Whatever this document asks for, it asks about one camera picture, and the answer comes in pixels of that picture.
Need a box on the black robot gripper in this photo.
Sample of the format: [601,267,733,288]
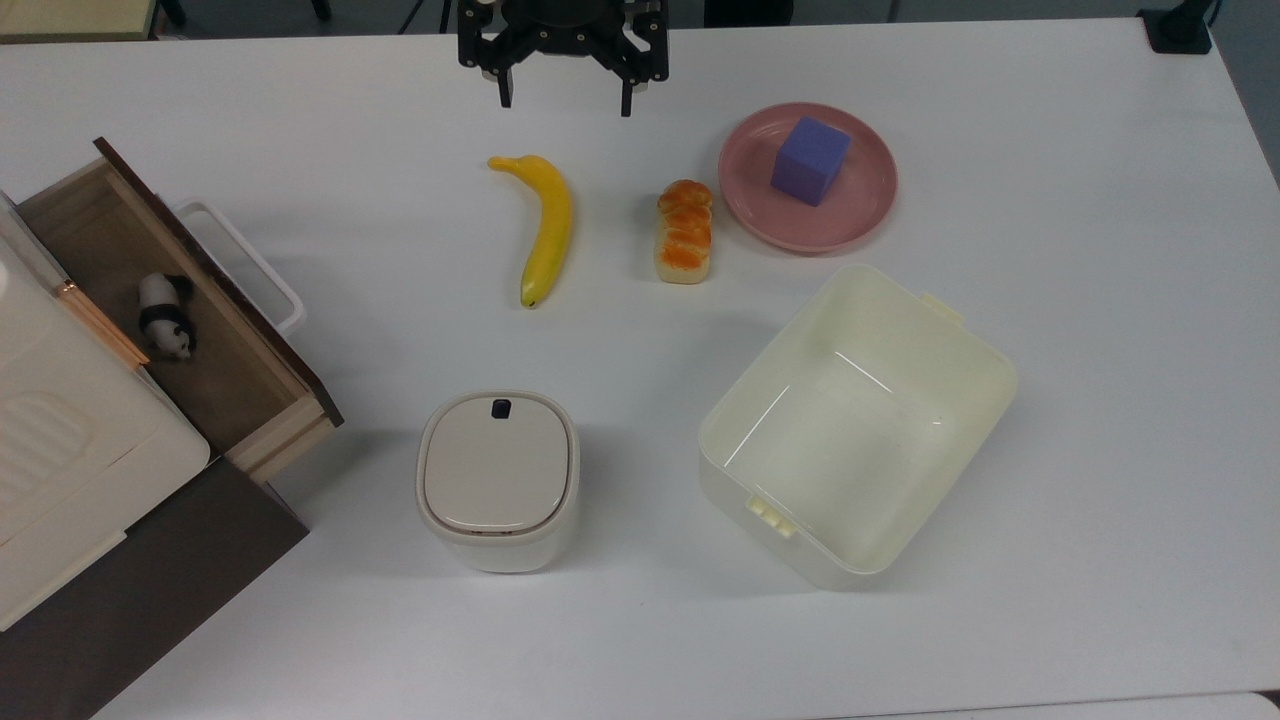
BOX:
[458,0,669,118]

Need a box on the brown drawer with white handle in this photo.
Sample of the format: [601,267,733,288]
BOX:
[18,138,344,487]

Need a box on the white drawer cabinet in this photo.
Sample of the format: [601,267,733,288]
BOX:
[0,190,213,633]

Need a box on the yellow banana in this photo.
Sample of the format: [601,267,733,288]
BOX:
[487,154,575,310]

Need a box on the orange glazed bread loaf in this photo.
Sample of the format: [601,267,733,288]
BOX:
[654,179,715,285]

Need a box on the purple foam cube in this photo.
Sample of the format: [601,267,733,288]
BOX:
[770,116,853,208]

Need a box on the pink plate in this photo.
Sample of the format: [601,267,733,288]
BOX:
[717,102,898,255]

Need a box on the small beige lidded trash can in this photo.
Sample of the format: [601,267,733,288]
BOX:
[415,389,581,574]

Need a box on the cream plastic open bin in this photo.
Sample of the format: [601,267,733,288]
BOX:
[697,263,1019,591]

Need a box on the small panda toy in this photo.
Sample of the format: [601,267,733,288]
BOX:
[137,272,198,362]

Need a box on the yellowish wooden desk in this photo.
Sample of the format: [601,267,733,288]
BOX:
[0,0,161,44]

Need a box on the black table clamp stand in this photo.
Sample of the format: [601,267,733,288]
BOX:
[1137,0,1217,55]

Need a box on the dark brown cabinet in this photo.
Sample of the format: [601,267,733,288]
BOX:
[0,455,311,720]

